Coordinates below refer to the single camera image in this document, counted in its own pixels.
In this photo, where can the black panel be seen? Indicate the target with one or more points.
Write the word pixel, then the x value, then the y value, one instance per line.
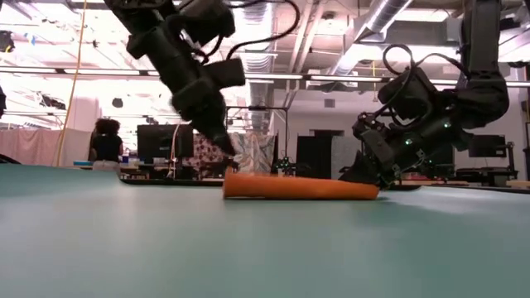
pixel 313 155

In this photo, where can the black desk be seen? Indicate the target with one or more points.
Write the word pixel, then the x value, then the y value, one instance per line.
pixel 484 174

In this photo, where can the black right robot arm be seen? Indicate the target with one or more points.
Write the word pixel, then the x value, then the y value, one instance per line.
pixel 484 83

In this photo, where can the standing person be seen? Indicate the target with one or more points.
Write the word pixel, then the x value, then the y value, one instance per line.
pixel 105 145

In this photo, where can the black ceiling spotlight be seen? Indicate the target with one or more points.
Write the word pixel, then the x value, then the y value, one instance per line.
pixel 6 41

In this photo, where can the black station frame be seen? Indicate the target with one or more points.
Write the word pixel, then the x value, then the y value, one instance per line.
pixel 256 108

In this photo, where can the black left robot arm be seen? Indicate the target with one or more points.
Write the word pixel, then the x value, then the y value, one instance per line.
pixel 165 54

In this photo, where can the background black robot arm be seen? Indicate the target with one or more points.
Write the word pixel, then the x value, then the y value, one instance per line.
pixel 283 165

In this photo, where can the silver ceiling duct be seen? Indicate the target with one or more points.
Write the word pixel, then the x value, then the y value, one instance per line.
pixel 372 29
pixel 258 103

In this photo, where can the round black ceiling fixture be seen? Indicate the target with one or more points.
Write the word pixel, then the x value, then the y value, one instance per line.
pixel 117 102

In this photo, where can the black monitor on arm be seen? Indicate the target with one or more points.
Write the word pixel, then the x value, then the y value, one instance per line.
pixel 490 147

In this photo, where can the grey panel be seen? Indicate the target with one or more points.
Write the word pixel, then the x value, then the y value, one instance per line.
pixel 343 153

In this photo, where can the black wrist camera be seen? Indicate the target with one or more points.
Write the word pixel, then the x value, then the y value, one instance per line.
pixel 403 95
pixel 225 72

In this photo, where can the large black monitor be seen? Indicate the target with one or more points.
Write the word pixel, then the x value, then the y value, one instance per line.
pixel 157 142

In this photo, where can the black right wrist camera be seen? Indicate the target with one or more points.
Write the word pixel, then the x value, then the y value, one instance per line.
pixel 403 95

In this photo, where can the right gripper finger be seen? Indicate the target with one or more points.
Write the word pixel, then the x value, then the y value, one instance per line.
pixel 362 174
pixel 351 171

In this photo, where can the long ceiling light rail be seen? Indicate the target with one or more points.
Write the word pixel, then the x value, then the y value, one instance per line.
pixel 273 76

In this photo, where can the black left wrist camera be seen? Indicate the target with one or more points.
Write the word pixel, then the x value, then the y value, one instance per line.
pixel 225 72

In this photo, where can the black aluminium table frame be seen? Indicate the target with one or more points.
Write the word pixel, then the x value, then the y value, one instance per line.
pixel 165 181

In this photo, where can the pink fabric partition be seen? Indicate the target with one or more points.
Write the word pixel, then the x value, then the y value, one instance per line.
pixel 33 145

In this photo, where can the floral patterned cloth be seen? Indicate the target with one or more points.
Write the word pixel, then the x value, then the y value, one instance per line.
pixel 203 155

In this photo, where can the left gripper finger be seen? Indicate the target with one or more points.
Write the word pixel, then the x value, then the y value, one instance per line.
pixel 203 127
pixel 223 136

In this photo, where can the leaf patterned cloth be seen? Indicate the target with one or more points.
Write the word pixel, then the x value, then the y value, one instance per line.
pixel 254 149

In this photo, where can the green table mat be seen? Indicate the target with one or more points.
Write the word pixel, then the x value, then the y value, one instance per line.
pixel 265 256

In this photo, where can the orange towel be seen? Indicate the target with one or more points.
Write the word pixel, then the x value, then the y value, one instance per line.
pixel 298 188

